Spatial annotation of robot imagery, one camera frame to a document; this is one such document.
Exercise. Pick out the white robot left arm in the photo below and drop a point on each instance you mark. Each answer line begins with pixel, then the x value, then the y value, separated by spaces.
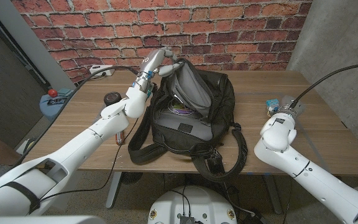
pixel 82 146

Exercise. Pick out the black round cylinder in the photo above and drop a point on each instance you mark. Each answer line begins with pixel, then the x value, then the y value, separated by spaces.
pixel 113 99

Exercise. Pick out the teal small box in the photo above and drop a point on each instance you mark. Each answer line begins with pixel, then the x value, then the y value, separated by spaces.
pixel 65 92

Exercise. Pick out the red ball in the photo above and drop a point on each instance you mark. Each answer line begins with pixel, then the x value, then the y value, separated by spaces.
pixel 53 93

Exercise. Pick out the blue rounded device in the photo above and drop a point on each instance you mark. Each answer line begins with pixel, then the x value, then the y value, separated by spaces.
pixel 272 104

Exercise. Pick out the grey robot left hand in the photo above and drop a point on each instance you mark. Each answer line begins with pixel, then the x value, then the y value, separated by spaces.
pixel 152 60

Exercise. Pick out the black backpack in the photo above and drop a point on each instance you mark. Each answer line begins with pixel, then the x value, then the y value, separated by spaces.
pixel 197 130

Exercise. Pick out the red silver multitool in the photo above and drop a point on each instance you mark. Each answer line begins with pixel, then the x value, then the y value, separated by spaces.
pixel 120 138

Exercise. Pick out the black round fan base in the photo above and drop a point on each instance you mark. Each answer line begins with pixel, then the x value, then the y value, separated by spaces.
pixel 131 178

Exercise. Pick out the purple disc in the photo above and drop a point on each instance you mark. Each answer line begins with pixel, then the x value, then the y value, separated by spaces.
pixel 180 109

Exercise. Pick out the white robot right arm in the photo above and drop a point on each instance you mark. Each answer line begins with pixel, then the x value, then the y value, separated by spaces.
pixel 309 174

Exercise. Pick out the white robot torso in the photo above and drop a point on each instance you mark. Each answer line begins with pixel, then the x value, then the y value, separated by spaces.
pixel 191 205

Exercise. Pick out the white power strip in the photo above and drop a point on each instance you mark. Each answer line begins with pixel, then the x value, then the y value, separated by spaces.
pixel 99 70

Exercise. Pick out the grey table leg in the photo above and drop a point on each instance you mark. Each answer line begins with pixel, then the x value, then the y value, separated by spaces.
pixel 273 194
pixel 113 189

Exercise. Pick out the blue round stool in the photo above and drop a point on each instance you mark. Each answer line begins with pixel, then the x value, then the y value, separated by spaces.
pixel 53 112

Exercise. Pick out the black phone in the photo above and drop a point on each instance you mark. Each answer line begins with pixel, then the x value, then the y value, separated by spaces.
pixel 57 101

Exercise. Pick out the printed brick backdrop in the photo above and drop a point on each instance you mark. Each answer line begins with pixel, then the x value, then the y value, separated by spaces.
pixel 197 25

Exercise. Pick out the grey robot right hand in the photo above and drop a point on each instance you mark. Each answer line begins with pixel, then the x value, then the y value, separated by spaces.
pixel 291 105

